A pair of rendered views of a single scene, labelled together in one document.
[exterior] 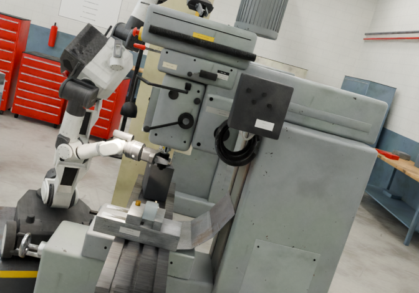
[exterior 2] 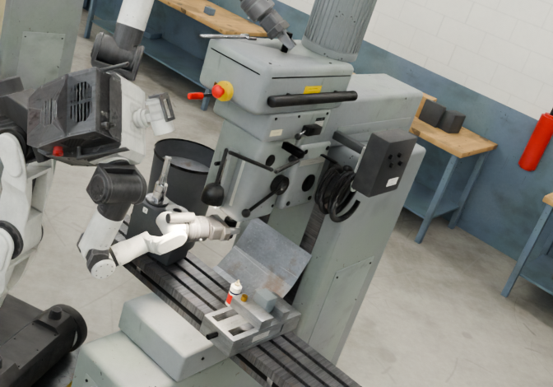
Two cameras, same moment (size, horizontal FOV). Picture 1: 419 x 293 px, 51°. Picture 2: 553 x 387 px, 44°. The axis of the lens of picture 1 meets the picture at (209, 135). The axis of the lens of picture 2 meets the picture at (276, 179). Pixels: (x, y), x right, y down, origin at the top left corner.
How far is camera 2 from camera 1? 1.97 m
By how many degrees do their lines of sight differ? 50
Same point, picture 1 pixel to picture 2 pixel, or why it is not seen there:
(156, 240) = (282, 328)
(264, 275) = (336, 297)
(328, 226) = (384, 230)
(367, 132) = (406, 125)
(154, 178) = not seen: hidden behind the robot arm
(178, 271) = not seen: hidden behind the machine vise
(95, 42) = (113, 95)
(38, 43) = not seen: outside the picture
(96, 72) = (132, 146)
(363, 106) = (409, 103)
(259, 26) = (351, 53)
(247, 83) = (391, 150)
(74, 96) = (127, 198)
